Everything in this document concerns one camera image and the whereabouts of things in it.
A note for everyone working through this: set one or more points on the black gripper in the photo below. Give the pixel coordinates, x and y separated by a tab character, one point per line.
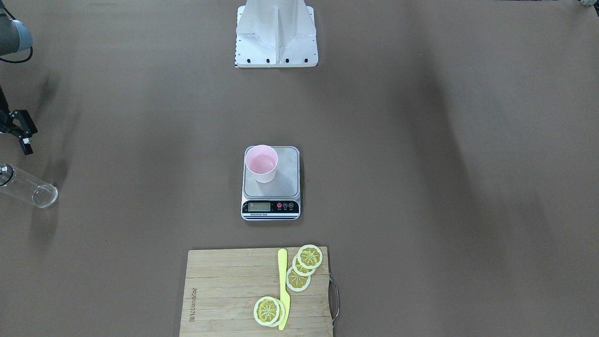
18	125

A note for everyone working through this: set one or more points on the clear glass sauce bottle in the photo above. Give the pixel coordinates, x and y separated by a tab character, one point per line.
23	186

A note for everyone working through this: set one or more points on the pink plastic cup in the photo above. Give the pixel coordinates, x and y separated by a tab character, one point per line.
262	162

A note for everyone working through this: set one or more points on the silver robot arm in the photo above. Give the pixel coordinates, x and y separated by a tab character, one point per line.
15	38

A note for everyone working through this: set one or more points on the silver digital kitchen scale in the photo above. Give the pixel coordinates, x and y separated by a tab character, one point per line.
279	199

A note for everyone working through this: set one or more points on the bamboo cutting board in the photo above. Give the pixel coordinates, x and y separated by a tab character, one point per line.
222	286

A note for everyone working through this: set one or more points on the yellow plastic knife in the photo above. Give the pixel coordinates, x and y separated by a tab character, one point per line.
284	295

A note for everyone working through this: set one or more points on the lemon slice near blade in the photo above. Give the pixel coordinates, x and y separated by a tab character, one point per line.
269	311

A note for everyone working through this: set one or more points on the lemon slice two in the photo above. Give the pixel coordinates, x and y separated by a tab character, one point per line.
301	270

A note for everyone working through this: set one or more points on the lemon slice three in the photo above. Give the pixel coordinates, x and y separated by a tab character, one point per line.
296	282

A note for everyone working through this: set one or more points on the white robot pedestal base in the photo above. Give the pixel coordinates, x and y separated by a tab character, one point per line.
276	34

